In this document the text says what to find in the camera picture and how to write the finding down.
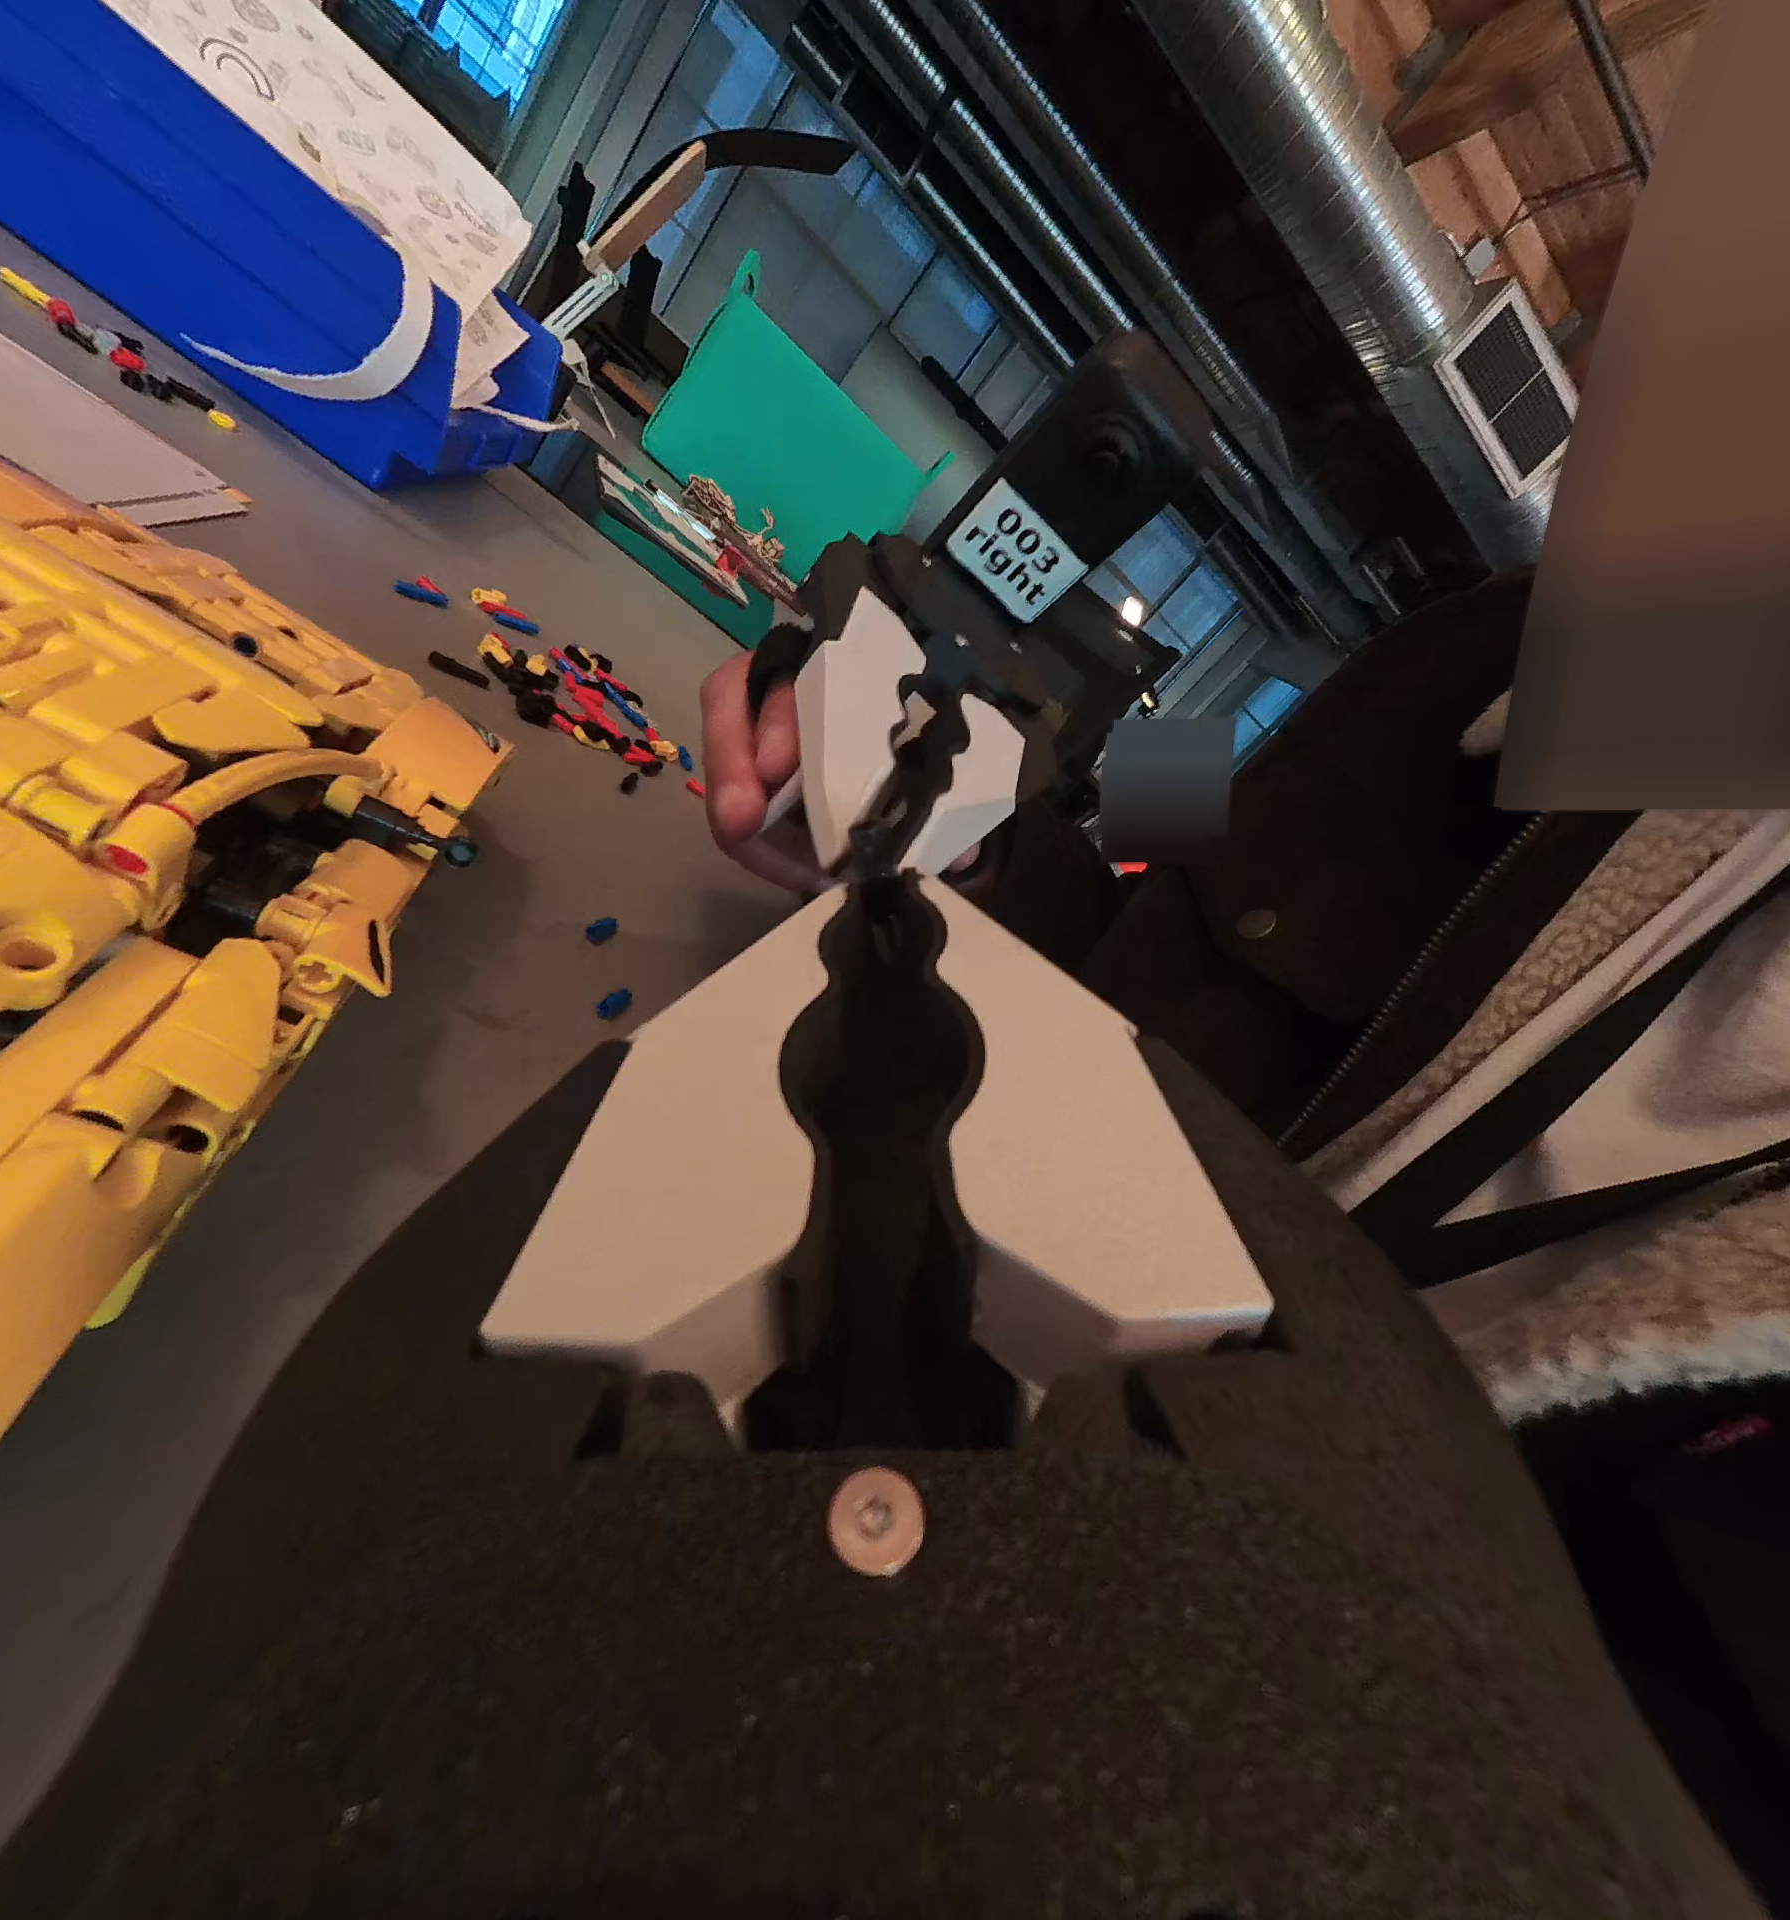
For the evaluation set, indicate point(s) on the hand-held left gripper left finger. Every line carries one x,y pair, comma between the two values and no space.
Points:
640,1201

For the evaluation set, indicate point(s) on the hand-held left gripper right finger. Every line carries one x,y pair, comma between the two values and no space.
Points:
1120,1201

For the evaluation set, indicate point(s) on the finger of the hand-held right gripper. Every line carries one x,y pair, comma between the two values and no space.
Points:
977,779
850,705

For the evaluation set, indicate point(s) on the small black brick assembly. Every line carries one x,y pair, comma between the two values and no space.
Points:
877,857

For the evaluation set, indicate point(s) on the yellow toy brick car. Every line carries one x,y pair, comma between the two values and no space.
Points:
115,899

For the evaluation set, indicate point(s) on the building instruction booklet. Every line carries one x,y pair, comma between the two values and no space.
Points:
85,450

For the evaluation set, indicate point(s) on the person's right forearm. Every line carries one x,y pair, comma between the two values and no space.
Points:
1134,960

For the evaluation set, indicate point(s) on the grey desk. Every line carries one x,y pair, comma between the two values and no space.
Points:
461,1081

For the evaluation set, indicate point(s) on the person's right hand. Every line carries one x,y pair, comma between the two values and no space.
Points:
739,779

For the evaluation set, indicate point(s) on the green container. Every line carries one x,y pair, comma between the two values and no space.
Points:
775,419

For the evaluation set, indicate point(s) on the white vent grille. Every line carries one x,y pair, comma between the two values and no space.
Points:
1510,392

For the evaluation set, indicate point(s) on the white document stand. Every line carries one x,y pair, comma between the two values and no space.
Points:
648,202

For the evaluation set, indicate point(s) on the white shirt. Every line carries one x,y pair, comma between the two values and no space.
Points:
1779,1004

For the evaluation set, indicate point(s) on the cluster of red black pins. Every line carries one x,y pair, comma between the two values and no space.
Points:
130,359

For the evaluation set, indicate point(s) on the silver ventilation duct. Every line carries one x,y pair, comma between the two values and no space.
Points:
1315,166

